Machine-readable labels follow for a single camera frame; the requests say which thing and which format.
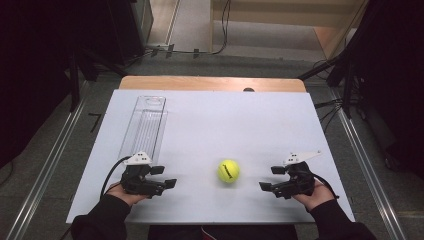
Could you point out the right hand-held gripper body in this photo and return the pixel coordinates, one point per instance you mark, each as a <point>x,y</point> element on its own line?
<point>298,181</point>

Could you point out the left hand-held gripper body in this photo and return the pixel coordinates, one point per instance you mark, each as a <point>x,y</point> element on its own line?
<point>135,181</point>

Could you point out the yellow tennis ball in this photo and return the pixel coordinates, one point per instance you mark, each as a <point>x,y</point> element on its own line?
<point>228,171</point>

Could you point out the clear plastic tray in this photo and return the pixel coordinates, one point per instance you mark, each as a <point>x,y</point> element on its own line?
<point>145,128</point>

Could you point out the person's left hand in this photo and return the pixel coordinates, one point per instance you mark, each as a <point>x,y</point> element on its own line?
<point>128,197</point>

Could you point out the person's right hand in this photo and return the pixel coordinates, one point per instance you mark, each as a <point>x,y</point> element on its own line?
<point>316,196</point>

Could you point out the white board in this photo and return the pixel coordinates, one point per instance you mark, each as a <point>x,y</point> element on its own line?
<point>233,126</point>

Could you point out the wooden table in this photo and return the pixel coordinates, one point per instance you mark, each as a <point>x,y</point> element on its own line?
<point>206,83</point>

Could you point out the black stand legs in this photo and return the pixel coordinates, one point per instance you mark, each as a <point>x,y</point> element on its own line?
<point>75,83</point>
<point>336,71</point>

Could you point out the black curtain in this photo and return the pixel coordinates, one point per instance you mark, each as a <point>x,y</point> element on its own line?
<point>33,66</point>
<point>393,83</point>

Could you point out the light wooden furniture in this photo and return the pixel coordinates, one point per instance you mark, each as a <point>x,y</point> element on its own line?
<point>283,16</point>

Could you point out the metal floor rail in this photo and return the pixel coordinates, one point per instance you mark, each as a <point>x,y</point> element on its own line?
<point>50,160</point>
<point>370,173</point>

